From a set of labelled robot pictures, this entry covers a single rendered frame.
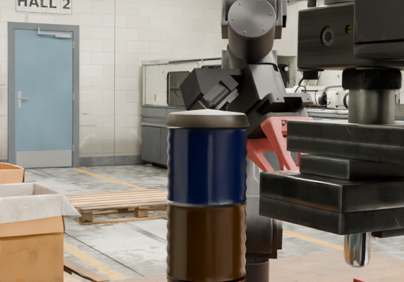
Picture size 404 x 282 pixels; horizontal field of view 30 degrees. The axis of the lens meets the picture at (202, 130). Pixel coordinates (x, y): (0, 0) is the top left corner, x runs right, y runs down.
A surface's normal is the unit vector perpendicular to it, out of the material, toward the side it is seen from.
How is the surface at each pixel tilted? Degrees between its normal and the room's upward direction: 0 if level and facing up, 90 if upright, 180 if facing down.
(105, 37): 90
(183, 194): 104
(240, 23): 64
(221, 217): 76
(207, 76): 59
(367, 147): 90
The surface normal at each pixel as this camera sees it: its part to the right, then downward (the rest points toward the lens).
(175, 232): -0.72, 0.27
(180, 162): -0.62, -0.21
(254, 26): -0.05, -0.39
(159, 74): -0.88, 0.01
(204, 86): 0.43, -0.47
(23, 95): 0.47, 0.05
